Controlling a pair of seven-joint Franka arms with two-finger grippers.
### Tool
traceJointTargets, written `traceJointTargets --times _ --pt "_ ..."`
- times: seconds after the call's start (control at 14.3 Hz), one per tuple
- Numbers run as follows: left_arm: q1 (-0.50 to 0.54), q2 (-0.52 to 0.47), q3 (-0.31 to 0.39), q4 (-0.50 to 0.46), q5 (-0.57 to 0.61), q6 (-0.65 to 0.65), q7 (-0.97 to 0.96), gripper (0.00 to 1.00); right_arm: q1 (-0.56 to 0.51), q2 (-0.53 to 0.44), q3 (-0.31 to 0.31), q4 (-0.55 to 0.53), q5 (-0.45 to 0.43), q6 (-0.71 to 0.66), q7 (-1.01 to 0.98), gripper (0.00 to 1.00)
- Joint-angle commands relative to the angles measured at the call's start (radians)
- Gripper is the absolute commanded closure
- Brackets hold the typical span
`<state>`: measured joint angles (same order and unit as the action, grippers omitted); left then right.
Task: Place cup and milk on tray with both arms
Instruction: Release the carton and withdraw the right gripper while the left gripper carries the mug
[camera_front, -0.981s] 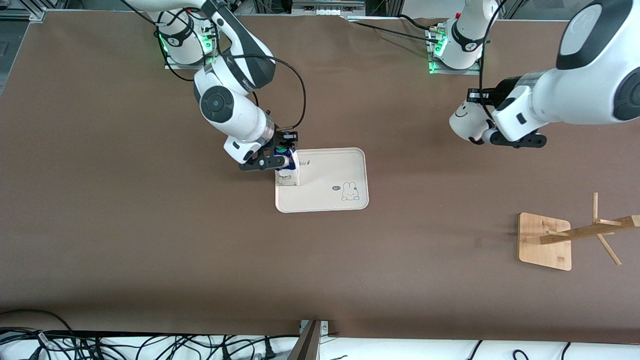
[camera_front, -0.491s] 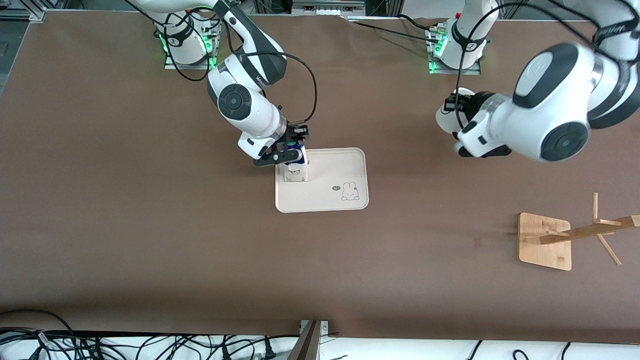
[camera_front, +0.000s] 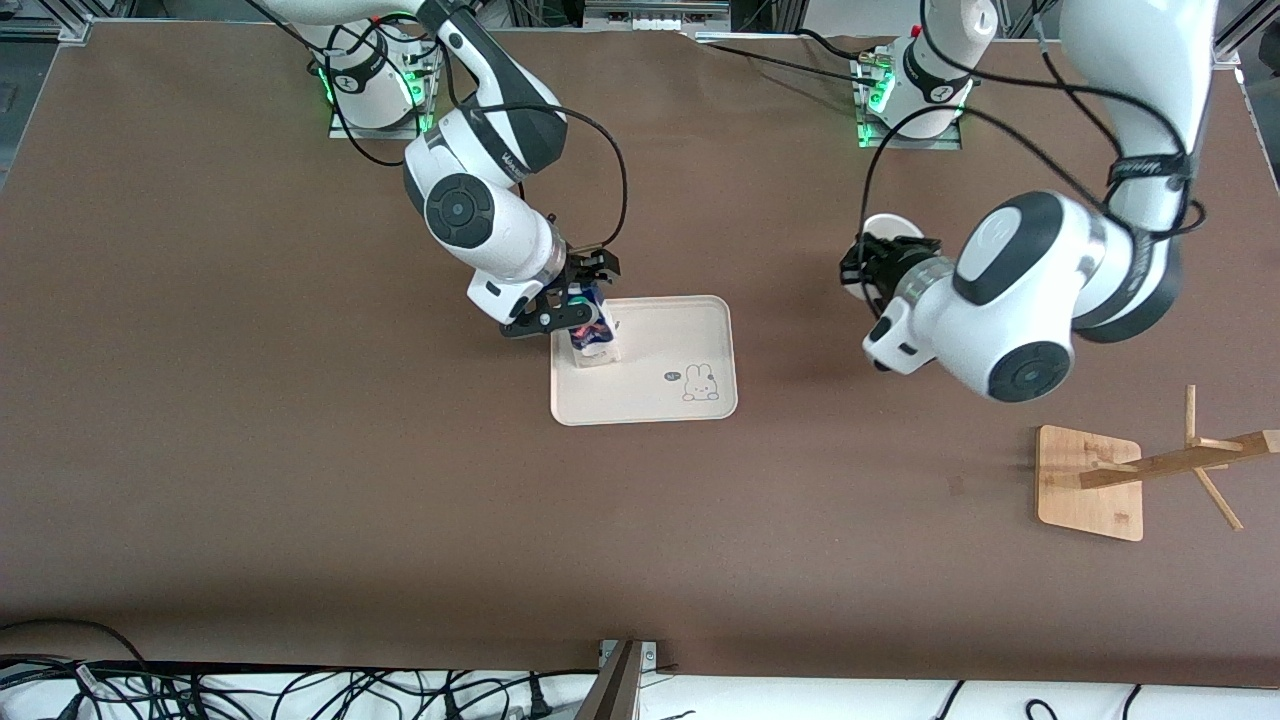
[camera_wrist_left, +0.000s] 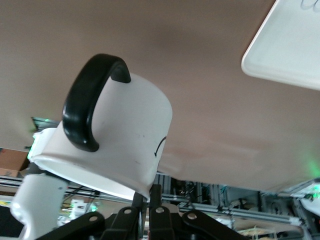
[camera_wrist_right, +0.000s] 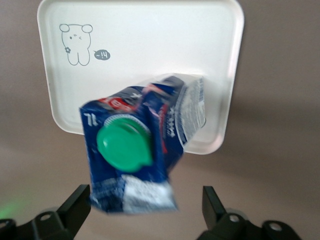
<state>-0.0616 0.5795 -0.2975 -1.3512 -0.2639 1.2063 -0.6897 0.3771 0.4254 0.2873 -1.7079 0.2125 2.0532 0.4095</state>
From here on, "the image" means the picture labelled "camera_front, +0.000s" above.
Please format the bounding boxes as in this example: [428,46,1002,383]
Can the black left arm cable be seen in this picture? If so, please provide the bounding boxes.
[857,0,1208,251]

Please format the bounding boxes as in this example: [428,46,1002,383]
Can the aluminium frame profile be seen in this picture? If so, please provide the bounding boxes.
[0,0,96,43]

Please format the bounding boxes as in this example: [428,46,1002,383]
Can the black looped floor cable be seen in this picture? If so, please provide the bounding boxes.
[0,618,153,701]

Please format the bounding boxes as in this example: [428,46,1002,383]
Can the white tray with rabbit print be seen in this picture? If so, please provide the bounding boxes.
[550,295,739,427]

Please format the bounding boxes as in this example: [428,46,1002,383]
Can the metal bracket at table edge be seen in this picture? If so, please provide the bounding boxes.
[577,639,661,720]

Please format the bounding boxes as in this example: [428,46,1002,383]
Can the white mug with smiley face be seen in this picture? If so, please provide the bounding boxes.
[842,212,927,303]

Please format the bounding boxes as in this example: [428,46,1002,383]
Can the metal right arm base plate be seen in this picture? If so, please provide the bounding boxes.
[328,40,435,140]

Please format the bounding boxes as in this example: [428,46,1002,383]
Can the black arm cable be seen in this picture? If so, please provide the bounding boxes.
[322,8,630,253]
[857,0,1208,251]

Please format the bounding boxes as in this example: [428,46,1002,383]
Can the black cable behind table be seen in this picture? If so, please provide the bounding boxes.
[690,28,883,89]

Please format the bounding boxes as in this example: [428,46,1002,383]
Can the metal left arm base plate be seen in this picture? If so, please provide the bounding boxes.
[856,55,964,151]

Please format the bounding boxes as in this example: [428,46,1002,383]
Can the tangled black floor cables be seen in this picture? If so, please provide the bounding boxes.
[150,665,601,720]

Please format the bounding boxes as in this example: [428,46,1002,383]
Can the grey device with ports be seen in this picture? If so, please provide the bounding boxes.
[584,0,733,33]

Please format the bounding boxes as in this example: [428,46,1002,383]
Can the wooden mug stand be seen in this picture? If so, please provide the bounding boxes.
[1035,385,1280,542]

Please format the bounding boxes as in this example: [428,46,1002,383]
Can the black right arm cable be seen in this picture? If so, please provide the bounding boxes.
[322,8,630,253]

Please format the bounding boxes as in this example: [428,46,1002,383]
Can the blue white milk carton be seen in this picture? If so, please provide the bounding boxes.
[567,283,623,370]

